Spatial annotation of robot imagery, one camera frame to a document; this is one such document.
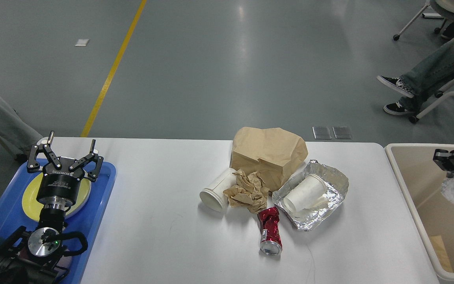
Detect pink mug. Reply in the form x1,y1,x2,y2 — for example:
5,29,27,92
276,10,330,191
19,247,73,275

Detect pale green plate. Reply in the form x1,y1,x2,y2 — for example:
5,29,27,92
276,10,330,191
65,188,91,219

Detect white paper cup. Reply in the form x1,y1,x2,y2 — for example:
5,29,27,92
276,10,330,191
199,168,236,212
283,174,328,212

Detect seated person in jeans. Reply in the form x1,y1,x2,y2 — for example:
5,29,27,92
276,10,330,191
377,38,454,116

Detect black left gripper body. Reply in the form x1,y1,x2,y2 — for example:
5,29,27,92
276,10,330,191
36,157,91,208

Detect floor socket plate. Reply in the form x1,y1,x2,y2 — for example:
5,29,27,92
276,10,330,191
333,126,353,140
312,126,332,140

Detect seated person in black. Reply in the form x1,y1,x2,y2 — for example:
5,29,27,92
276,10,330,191
440,22,454,40

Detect standing person grey trousers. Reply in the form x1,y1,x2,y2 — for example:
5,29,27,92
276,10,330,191
0,84,44,225

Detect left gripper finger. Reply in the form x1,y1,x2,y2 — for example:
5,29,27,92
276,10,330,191
26,131,63,173
69,140,103,182

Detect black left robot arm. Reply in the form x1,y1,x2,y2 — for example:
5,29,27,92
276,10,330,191
0,131,104,284

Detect beige plastic bin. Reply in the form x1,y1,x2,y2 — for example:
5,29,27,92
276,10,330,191
384,143,454,281

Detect floor socket plate right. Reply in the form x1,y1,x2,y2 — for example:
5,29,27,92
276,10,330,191
333,126,353,140

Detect aluminium foil tray sheet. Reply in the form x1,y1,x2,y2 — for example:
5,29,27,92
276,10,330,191
272,160,349,231

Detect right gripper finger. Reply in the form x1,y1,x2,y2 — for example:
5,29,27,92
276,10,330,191
433,149,454,172

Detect white office chair with jacket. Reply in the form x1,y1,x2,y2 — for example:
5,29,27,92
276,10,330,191
393,0,454,41

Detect floor socket plate left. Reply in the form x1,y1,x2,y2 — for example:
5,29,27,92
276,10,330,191
312,126,332,140

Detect large brown paper bag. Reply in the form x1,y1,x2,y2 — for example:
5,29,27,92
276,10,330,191
230,127,308,192

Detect white paper cup lying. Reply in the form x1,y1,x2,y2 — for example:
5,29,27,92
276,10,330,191
199,168,236,212

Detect crumpled brown paper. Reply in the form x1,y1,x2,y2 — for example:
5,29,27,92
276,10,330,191
223,169,270,214

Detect blue plastic tray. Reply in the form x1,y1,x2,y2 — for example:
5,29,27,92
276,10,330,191
0,162,116,284

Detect crushed red soda can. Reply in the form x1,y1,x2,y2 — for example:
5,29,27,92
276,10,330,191
258,207,283,256

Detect yellow plastic plate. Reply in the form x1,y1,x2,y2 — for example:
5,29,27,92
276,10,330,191
22,173,91,222

